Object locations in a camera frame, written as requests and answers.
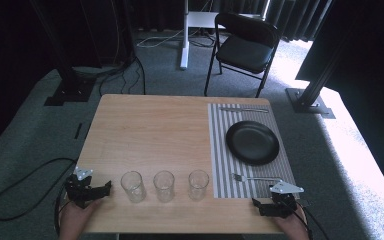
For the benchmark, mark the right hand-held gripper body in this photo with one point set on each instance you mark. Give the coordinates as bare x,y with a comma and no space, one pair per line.
284,200

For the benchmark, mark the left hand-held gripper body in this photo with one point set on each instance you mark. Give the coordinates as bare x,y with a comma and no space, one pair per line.
78,191

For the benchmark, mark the person's left hand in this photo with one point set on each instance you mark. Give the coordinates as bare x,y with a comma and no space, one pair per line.
76,218

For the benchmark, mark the person's right hand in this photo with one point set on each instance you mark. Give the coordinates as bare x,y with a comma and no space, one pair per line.
292,226

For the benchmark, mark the silver fork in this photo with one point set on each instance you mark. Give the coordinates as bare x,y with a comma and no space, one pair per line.
256,179

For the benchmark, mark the clear drinking glass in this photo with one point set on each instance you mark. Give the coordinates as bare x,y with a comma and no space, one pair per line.
133,186
164,186
198,185

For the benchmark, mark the grey striped placemat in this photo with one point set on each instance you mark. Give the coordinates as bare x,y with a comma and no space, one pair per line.
221,160

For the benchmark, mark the black round plate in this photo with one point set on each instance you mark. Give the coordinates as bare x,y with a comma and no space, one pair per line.
252,142

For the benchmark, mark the black tape strip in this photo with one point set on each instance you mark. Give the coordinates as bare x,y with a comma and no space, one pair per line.
78,130

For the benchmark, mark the silver table knife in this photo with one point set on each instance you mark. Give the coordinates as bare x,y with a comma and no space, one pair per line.
243,109

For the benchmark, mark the black metal stand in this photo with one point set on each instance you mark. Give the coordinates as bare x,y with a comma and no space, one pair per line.
313,96
68,76

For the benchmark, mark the black folding chair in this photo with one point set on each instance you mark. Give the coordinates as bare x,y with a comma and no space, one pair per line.
246,50

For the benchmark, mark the white desk leg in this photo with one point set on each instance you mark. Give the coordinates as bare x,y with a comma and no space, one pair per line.
185,40

